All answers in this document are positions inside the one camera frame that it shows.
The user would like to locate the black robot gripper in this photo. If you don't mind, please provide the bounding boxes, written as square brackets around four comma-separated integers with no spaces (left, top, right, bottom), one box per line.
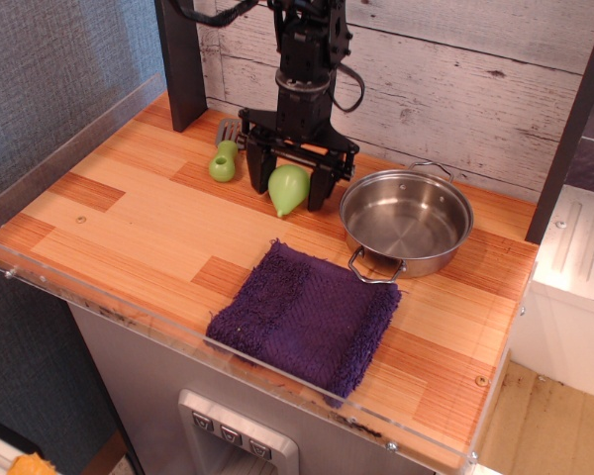
[239,84,358,212]

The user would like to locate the green toy pear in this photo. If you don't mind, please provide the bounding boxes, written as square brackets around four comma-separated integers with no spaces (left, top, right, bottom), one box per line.
[268,164,310,218]

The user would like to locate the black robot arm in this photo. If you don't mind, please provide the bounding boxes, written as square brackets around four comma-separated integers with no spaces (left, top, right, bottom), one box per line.
[239,1,364,212]

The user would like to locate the purple folded towel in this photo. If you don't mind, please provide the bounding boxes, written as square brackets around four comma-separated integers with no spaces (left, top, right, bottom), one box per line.
[206,240,401,409]

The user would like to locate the grey toy fridge cabinet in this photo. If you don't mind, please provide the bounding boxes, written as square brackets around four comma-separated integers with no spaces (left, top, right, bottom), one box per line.
[71,306,463,474]

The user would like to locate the white toy sink unit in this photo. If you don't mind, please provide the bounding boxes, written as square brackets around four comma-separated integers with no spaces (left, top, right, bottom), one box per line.
[509,186,594,395]

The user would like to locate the yellow object bottom left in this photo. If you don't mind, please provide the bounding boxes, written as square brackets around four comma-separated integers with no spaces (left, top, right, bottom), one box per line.
[6,453,57,475]

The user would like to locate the green handled grey spatula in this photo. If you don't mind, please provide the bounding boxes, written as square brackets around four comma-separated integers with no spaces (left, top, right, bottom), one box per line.
[208,118,241,183]

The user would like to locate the metal bowl with handles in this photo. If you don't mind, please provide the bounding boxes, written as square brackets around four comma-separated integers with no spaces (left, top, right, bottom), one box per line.
[340,161,474,284]

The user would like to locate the dark left shelf post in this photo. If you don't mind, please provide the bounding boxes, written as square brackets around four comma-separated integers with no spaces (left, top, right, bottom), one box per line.
[154,0,208,132]

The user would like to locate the dark shelf post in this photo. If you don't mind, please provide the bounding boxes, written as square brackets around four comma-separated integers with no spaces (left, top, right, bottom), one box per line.
[525,46,594,244]
[154,0,208,132]

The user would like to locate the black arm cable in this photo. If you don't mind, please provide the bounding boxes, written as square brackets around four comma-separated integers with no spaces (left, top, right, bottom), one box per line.
[170,0,258,29]

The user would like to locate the clear acrylic guard rail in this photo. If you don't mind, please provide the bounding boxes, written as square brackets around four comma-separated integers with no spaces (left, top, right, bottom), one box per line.
[0,75,537,474]

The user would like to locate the dark right shelf post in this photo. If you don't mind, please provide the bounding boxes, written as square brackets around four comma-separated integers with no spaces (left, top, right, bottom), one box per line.
[525,46,594,244]

